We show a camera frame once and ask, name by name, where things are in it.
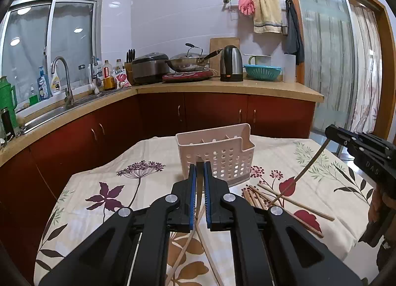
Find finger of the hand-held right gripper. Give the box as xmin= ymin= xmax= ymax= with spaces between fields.
xmin=325 ymin=124 xmax=360 ymax=149

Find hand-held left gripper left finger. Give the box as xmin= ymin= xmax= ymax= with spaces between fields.
xmin=39 ymin=164 xmax=198 ymax=286

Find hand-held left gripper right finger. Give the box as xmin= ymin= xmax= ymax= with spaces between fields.
xmin=203 ymin=161 xmax=364 ymax=286

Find white plastic utensil basket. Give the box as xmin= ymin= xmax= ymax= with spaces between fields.
xmin=176 ymin=123 xmax=256 ymax=186

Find pile of wooden chopsticks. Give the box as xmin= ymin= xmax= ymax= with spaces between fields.
xmin=242 ymin=182 xmax=335 ymax=238

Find person's right hand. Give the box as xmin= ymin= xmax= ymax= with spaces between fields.
xmin=368 ymin=187 xmax=386 ymax=225

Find striped curtain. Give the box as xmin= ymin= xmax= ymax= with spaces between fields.
xmin=349 ymin=4 xmax=382 ymax=133

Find sliding glass door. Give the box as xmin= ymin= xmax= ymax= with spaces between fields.
xmin=281 ymin=0 xmax=396 ymax=157

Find tall white container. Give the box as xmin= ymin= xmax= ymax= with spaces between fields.
xmin=283 ymin=54 xmax=297 ymax=84

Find stone kitchen countertop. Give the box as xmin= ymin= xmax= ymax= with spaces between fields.
xmin=0 ymin=79 xmax=325 ymax=166

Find teal plastic colander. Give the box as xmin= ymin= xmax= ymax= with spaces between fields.
xmin=243 ymin=64 xmax=283 ymax=81

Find floral tablecloth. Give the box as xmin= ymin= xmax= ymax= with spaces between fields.
xmin=33 ymin=134 xmax=384 ymax=286

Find red round induction cooker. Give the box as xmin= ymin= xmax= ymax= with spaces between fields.
xmin=162 ymin=69 xmax=217 ymax=83

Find dark hanging cloth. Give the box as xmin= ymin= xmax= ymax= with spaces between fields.
xmin=285 ymin=0 xmax=305 ymax=65

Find steel wok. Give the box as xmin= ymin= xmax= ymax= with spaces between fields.
xmin=165 ymin=48 xmax=223 ymax=72

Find grey rice cooker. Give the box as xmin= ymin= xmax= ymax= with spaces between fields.
xmin=131 ymin=53 xmax=170 ymax=85

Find red seasoning bag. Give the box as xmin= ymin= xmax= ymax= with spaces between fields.
xmin=113 ymin=69 xmax=132 ymax=89

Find steel electric kettle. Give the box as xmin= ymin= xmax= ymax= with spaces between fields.
xmin=220 ymin=45 xmax=243 ymax=82

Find steel wok lid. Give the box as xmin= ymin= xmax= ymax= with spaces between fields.
xmin=170 ymin=43 xmax=205 ymax=60

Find knife block with knives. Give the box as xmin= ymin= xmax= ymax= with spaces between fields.
xmin=124 ymin=48 xmax=137 ymax=85

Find cooking oil bottle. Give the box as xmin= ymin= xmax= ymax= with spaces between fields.
xmin=103 ymin=60 xmax=116 ymax=91

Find wooden cutting board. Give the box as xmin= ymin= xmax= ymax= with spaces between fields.
xmin=210 ymin=37 xmax=241 ymax=70

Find yellow towel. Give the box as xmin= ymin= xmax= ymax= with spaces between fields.
xmin=253 ymin=0 xmax=283 ymax=34

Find steel sink faucet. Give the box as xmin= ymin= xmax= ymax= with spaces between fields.
xmin=51 ymin=56 xmax=75 ymax=109

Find pink rubber gloves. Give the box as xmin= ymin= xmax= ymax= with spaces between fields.
xmin=238 ymin=0 xmax=255 ymax=16

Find steel kitchen sink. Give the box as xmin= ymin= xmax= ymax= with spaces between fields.
xmin=17 ymin=93 xmax=109 ymax=133

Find white spray cleaner bottle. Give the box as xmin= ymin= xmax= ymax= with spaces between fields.
xmin=50 ymin=63 xmax=62 ymax=96

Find blue dish soap bottle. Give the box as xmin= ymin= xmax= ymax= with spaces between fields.
xmin=37 ymin=66 xmax=51 ymax=101

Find black bottle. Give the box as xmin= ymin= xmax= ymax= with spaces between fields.
xmin=0 ymin=108 xmax=16 ymax=140

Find green thermos flask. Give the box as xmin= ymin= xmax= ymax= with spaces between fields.
xmin=0 ymin=76 xmax=19 ymax=133

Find sliding kitchen window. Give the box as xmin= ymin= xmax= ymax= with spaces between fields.
xmin=0 ymin=0 xmax=104 ymax=113

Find white mug green handle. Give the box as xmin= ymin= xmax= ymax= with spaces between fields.
xmin=244 ymin=54 xmax=271 ymax=67

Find small wall tap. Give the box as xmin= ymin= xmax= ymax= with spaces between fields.
xmin=90 ymin=55 xmax=101 ymax=93

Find wall towel rail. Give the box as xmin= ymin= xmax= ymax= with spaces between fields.
xmin=222 ymin=0 xmax=293 ymax=14

